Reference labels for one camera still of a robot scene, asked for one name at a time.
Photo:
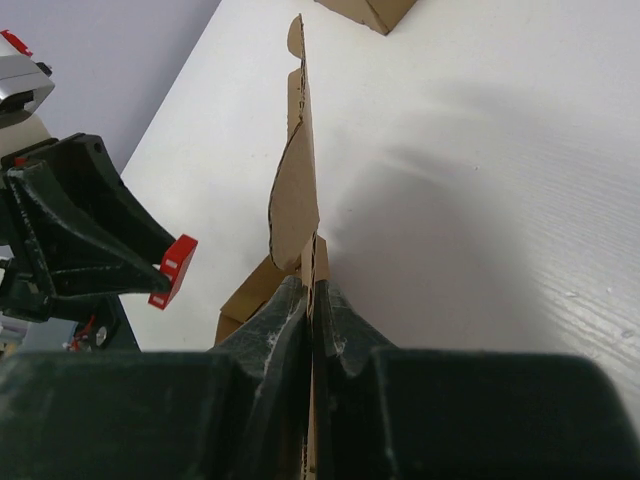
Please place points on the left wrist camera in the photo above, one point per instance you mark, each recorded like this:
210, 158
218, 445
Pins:
25, 85

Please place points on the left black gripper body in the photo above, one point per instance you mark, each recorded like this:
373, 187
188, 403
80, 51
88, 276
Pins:
26, 288

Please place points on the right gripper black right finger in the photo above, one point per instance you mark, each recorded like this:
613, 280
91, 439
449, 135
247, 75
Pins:
383, 412

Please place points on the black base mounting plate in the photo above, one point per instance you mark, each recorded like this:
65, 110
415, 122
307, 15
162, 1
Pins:
106, 328

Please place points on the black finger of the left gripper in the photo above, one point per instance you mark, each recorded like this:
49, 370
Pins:
82, 167
85, 261

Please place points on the large closed cardboard box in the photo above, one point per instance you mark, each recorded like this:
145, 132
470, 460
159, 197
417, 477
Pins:
381, 16

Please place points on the small red plastic block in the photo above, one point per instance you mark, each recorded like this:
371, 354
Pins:
174, 266

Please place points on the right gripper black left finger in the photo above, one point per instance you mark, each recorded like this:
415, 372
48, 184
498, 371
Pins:
237, 411

